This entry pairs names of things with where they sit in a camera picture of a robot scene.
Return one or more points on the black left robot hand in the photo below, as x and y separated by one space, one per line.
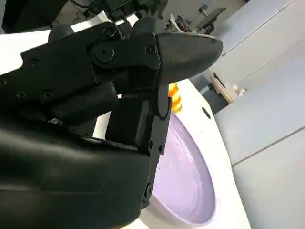
133 9

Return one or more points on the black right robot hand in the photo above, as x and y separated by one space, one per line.
71 167

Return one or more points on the orange and white bread roll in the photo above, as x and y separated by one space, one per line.
175 97

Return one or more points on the workshop machine with red parts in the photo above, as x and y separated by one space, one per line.
179 22

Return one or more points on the metal stand with dark plate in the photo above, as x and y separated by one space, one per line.
209 16

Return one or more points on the lilac plate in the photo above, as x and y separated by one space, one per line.
186 171

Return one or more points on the wooden board with white parts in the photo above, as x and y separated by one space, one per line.
225 88

